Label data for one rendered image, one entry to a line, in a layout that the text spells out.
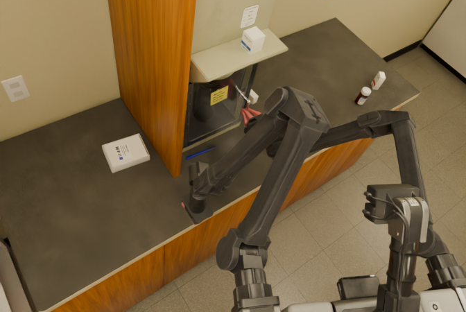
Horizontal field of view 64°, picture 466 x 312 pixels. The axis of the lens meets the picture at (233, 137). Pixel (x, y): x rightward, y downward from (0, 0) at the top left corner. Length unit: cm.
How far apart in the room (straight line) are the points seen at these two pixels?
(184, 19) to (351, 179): 225
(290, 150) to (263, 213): 16
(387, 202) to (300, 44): 160
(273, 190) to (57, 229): 91
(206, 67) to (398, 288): 76
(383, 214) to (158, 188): 98
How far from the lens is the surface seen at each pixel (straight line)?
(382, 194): 77
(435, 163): 345
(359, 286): 95
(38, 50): 153
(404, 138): 122
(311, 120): 80
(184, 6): 92
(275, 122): 88
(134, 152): 158
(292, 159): 82
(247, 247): 91
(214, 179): 104
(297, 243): 259
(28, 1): 141
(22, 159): 170
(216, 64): 117
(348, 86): 212
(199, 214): 123
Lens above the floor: 232
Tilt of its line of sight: 54 degrees down
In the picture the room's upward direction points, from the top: 16 degrees clockwise
